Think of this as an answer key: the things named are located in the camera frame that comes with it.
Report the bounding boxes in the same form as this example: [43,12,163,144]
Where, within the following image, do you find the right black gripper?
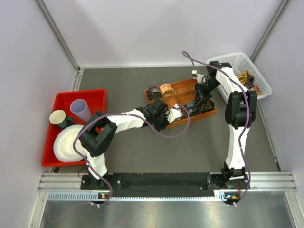
[194,78,220,107]

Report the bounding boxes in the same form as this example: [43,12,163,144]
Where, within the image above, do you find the orange compartment tray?
[144,78,218,130]

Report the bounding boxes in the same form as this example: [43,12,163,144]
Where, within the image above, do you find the dark floral necktie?
[185,100,200,117]

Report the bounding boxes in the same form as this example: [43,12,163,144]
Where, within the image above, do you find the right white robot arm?
[193,61,257,189]

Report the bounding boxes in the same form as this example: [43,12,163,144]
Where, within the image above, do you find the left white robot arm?
[73,98,182,188]

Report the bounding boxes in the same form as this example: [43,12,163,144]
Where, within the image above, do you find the dark brown rolled tie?
[200,99,215,113]

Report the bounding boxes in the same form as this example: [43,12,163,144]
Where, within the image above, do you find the peach rolled tie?
[159,83,176,97]

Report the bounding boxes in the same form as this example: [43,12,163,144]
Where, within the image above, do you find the gold folded tie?
[237,71,254,85]

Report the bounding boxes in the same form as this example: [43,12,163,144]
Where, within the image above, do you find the dark maroon folded tie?
[244,75,255,90]

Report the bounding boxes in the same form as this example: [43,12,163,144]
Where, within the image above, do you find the white plastic basket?
[206,52,273,100]

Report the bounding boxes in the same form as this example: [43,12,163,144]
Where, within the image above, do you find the cream floral folded tie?
[250,86,263,96]

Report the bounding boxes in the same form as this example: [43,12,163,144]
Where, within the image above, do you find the red plastic bin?
[41,89,107,167]

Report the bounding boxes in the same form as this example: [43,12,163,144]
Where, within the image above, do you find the lilac plastic cup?
[70,99,92,122]

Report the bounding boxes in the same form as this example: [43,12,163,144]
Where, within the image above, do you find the dark green mug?
[56,117,75,129]

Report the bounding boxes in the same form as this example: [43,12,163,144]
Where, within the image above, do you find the white paper plate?
[53,124,84,163]

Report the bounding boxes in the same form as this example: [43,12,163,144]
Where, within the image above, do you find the cream paper cup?
[49,110,66,125]

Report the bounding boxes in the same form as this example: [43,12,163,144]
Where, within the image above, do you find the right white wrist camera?
[191,70,205,83]

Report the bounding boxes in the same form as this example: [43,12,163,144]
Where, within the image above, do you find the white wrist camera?
[167,104,184,124]
[191,70,205,83]

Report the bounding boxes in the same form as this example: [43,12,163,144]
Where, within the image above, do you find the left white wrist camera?
[167,104,184,124]

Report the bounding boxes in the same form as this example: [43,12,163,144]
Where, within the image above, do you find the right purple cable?
[181,51,252,206]

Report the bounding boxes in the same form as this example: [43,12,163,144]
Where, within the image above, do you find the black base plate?
[80,172,251,197]

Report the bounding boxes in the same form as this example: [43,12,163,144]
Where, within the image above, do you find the slotted cable duct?
[47,191,237,202]

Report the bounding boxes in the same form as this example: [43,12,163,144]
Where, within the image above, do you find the aluminium frame rail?
[29,172,304,228]

